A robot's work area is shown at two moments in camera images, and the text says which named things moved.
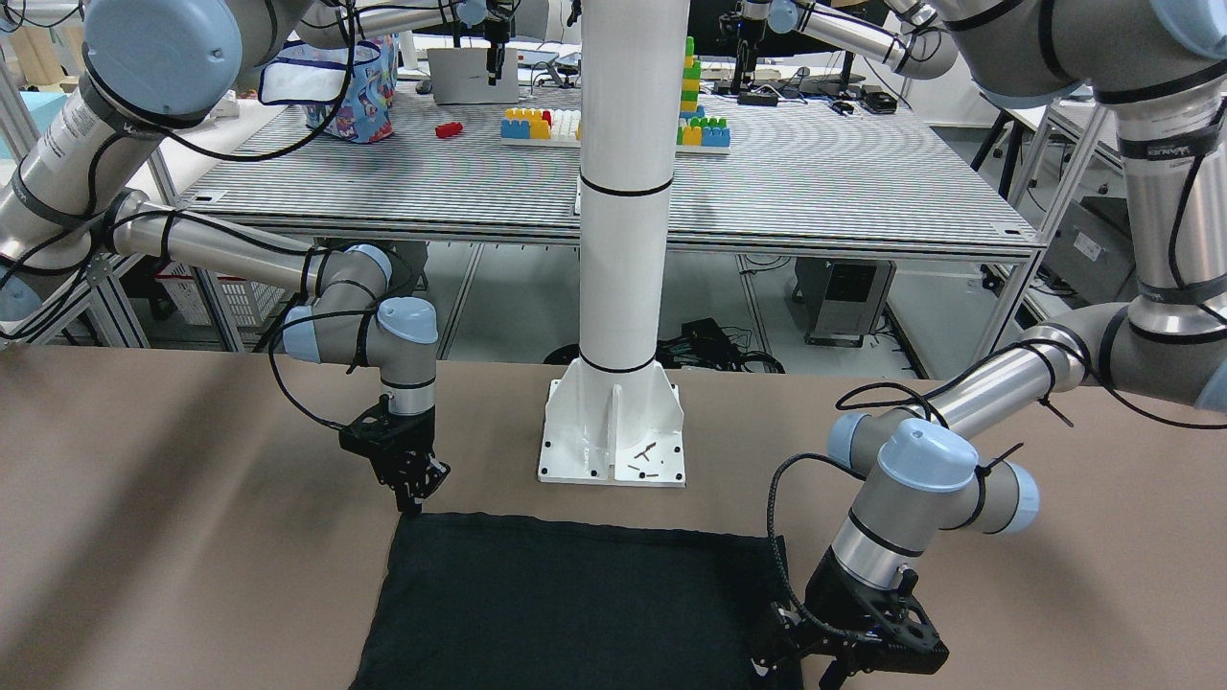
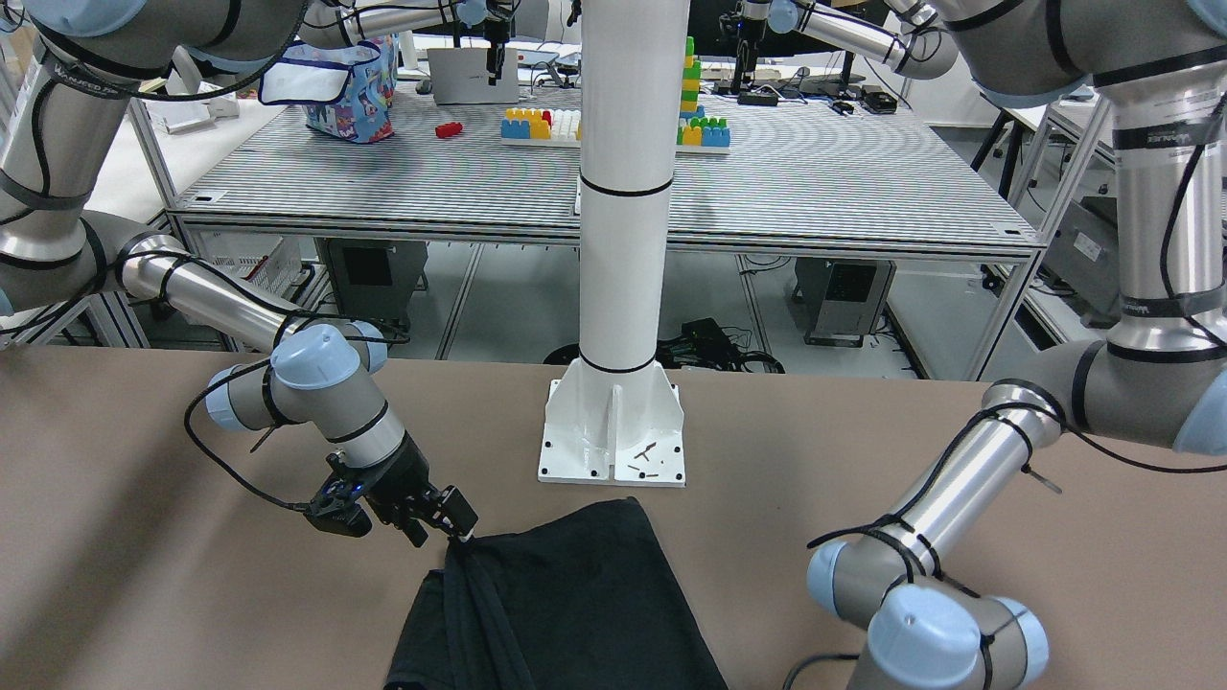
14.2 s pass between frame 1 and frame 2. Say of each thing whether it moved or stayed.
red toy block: stayed
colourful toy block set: stayed
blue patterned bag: stayed
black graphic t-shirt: moved
